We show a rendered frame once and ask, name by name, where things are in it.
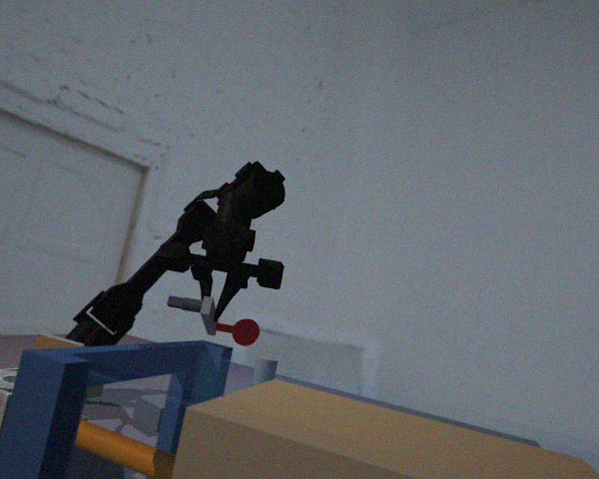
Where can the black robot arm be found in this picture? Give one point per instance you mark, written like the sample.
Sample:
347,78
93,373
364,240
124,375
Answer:
254,192

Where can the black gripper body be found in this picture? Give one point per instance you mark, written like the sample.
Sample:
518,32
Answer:
177,257

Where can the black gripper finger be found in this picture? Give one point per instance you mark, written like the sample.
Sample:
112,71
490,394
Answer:
234,282
204,276

